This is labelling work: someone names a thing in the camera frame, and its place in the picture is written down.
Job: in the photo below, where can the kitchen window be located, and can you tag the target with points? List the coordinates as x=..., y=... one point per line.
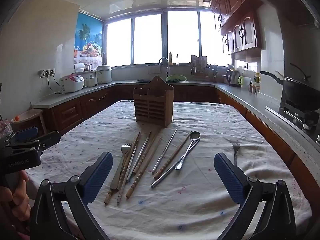
x=147, y=40

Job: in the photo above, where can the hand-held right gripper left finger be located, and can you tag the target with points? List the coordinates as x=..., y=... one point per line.
x=100, y=175

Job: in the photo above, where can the wooden slatted utensil holder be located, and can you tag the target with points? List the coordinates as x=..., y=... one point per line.
x=152, y=107

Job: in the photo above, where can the wooden stool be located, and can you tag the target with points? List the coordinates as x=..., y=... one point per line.
x=30, y=117

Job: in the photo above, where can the black wok with lid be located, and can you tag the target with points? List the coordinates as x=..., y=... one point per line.
x=297, y=90

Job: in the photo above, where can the wooden base cabinets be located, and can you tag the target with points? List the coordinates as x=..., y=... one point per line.
x=65, y=112

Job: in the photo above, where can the wooden wall cabinets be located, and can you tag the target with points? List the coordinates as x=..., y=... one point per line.
x=240, y=12

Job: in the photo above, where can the floral white tablecloth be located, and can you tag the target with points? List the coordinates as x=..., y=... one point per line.
x=175, y=210

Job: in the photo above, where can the slim silver chopstick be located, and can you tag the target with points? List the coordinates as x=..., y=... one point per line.
x=175, y=163
x=165, y=150

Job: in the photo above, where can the spice jar set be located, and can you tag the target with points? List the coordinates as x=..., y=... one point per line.
x=253, y=88

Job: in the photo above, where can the white electric cooker pot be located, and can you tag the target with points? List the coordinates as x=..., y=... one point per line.
x=103, y=74

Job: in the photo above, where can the gas stove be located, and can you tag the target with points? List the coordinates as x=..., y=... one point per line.
x=300, y=118

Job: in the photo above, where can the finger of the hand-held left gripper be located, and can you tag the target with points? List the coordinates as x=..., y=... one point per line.
x=26, y=133
x=48, y=140

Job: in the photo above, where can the steel electric kettle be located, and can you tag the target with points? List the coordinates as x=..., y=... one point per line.
x=233, y=77

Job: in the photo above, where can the small white appliance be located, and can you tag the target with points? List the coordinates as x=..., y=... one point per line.
x=91, y=82

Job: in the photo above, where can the pink white rice cooker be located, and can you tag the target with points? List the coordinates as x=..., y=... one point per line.
x=72, y=83

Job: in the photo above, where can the wooden spoon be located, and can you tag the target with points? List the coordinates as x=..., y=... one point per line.
x=195, y=136

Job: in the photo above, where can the slim silver fork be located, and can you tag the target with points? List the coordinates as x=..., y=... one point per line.
x=235, y=152

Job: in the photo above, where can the beach fruit wall poster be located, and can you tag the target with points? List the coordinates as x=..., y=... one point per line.
x=88, y=37

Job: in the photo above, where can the green plastic basin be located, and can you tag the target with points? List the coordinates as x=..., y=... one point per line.
x=177, y=78

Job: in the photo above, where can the green cup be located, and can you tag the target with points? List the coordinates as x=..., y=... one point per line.
x=241, y=80

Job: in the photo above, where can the person's left hand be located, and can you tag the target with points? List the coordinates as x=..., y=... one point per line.
x=21, y=200

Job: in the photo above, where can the condiment bottles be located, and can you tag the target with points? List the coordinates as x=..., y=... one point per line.
x=257, y=77

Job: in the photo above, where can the white wall socket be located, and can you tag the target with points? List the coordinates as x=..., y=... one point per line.
x=47, y=72

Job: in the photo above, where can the chrome kitchen faucet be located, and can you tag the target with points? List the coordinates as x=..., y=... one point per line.
x=163, y=61

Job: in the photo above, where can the plain wooden chopstick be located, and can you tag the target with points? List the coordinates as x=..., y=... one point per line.
x=150, y=152

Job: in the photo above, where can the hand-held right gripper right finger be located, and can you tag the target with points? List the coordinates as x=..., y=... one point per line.
x=230, y=180

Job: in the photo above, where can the grey kitchen countertop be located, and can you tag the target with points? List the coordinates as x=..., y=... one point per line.
x=250, y=97

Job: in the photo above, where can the dish drying rack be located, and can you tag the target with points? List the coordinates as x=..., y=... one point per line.
x=199, y=66

